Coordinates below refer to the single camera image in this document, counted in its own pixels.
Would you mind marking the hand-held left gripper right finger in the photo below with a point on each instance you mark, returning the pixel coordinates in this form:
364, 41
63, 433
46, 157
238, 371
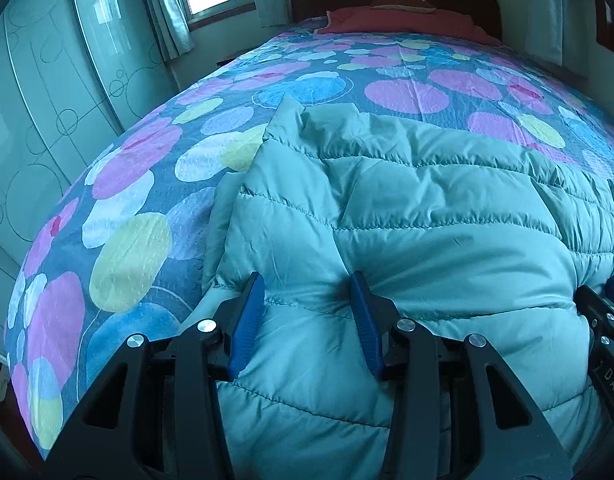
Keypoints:
364, 325

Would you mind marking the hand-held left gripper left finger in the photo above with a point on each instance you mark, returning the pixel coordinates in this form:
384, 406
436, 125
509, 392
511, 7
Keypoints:
247, 320

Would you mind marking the light green quilted puffer jacket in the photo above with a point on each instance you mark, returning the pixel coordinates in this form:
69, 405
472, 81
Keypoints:
412, 220

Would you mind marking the circle-patterned bedspread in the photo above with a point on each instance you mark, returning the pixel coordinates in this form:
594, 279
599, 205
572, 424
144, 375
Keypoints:
152, 160

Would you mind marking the dark wooden nightstand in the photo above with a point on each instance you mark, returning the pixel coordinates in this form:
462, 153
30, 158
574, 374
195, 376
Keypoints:
226, 60

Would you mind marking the glossy circle-patterned wardrobe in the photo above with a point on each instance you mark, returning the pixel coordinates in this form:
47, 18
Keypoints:
62, 85

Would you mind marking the red pillow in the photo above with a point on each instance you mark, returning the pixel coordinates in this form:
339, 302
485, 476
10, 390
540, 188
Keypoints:
412, 22

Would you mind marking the dark wooden headboard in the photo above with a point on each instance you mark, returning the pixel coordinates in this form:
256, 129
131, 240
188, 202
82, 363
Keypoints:
307, 2

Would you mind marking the small brown pillow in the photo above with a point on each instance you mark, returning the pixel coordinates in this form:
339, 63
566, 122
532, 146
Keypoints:
402, 1

